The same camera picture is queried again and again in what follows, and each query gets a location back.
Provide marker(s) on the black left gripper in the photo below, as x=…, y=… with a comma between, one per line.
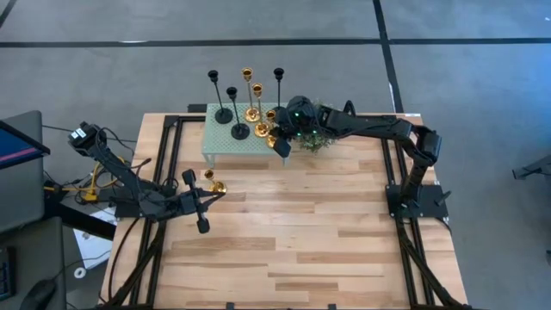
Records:
x=189, y=202

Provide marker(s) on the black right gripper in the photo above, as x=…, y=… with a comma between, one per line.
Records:
x=301, y=116

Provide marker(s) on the short gold candlestick holder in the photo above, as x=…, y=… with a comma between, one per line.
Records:
x=270, y=115
x=218, y=187

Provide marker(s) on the tall gold candlestick holder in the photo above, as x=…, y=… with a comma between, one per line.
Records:
x=252, y=115
x=261, y=130

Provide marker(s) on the tall black candlestick holder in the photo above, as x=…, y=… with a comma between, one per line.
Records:
x=239, y=131
x=279, y=73
x=224, y=115

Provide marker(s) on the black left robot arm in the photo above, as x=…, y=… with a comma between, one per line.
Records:
x=116, y=165

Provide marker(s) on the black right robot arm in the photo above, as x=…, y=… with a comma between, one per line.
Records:
x=374, y=125

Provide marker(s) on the potted green plant white flowers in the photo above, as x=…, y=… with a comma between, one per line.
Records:
x=316, y=144

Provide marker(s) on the pale green perforated metal shelf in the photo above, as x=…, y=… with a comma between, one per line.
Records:
x=219, y=138

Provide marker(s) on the black hook clamp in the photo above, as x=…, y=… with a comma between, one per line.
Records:
x=349, y=105

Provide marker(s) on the yellow clamp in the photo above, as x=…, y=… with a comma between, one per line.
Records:
x=91, y=196

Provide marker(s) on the white paper sheet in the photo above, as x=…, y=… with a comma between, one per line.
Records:
x=92, y=249

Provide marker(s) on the white tape roll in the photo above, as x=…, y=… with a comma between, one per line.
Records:
x=76, y=272

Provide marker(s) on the grey desk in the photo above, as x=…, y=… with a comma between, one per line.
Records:
x=21, y=194

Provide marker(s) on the black computer mouse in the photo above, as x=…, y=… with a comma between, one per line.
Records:
x=39, y=297

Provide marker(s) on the computer monitor blue screen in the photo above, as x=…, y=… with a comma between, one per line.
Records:
x=17, y=148

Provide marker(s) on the black stand leg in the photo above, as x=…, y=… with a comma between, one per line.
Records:
x=531, y=170

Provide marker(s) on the black bracket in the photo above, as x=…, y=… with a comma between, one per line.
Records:
x=196, y=108

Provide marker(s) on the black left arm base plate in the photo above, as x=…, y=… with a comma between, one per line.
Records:
x=125, y=211

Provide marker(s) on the black metal table frame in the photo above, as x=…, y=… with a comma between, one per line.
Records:
x=172, y=119

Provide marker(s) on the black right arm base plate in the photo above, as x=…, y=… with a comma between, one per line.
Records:
x=430, y=206

